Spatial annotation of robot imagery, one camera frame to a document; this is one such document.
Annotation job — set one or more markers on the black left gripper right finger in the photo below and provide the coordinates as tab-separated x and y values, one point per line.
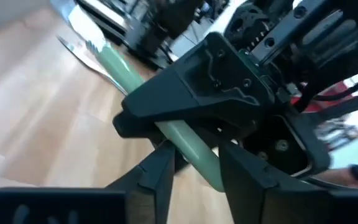
291	208

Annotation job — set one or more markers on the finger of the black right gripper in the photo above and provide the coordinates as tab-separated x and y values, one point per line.
197	87
132	127

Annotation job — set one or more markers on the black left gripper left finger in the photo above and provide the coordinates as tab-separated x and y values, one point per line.
73	208

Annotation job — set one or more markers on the person's forearm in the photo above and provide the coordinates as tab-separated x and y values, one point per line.
334	177

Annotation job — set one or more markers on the black wristwatch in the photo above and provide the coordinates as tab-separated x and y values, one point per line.
356	172

